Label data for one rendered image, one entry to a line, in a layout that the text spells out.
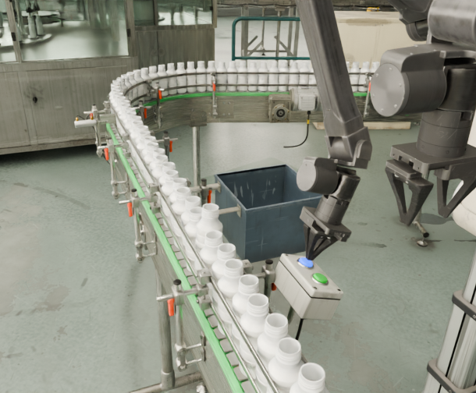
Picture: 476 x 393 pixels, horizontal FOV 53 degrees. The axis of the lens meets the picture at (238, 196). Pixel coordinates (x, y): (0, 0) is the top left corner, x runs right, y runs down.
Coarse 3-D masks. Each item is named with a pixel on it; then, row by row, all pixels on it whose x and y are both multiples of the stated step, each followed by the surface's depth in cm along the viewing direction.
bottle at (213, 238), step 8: (208, 232) 103; (216, 232) 103; (208, 240) 101; (216, 240) 101; (208, 248) 102; (216, 248) 101; (200, 256) 104; (208, 256) 102; (216, 256) 102; (208, 264) 102
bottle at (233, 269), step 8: (232, 264) 94; (240, 264) 93; (224, 272) 93; (232, 272) 91; (240, 272) 92; (224, 280) 93; (232, 280) 92; (224, 288) 92; (232, 288) 92; (224, 296) 93; (232, 296) 92; (232, 304) 93; (224, 312) 95; (224, 320) 96
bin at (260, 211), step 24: (264, 168) 190; (288, 168) 191; (216, 192) 184; (240, 192) 190; (264, 192) 195; (288, 192) 195; (240, 216) 162; (264, 216) 161; (288, 216) 165; (240, 240) 167; (264, 240) 166; (288, 240) 170
